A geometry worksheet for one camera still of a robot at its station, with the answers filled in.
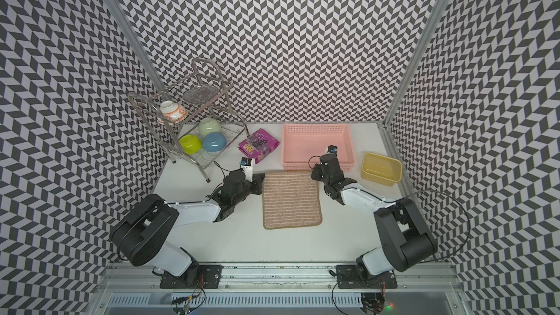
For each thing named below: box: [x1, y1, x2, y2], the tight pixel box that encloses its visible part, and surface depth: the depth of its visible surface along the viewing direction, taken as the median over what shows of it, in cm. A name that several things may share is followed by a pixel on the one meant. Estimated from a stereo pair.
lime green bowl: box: [179, 134, 202, 156], surface depth 101 cm
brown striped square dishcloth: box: [262, 170, 323, 230], surface depth 91 cm
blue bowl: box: [202, 131, 227, 153], surface depth 104 cm
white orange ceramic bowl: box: [159, 99, 188, 124], surface depth 82 cm
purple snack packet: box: [237, 128, 280, 164], surface depth 107 cm
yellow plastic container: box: [360, 152, 403, 187], surface depth 101 cm
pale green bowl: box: [198, 116, 222, 138], surface depth 109 cm
